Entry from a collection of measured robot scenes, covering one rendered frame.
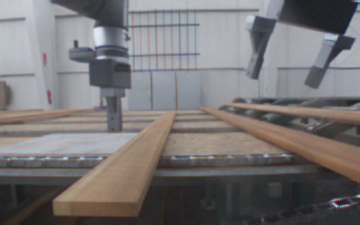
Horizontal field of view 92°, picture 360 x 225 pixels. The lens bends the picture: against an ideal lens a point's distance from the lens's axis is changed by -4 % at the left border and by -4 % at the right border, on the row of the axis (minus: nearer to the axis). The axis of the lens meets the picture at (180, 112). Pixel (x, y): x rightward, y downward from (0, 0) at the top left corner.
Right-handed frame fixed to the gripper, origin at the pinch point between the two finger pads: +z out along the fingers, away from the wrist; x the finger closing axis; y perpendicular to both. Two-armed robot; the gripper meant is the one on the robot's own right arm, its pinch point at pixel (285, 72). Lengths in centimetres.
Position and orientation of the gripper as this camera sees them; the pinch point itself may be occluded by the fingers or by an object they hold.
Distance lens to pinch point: 40.7
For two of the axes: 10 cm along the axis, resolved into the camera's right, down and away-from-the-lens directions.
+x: 9.9, 1.0, 1.4
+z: -1.5, 8.8, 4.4
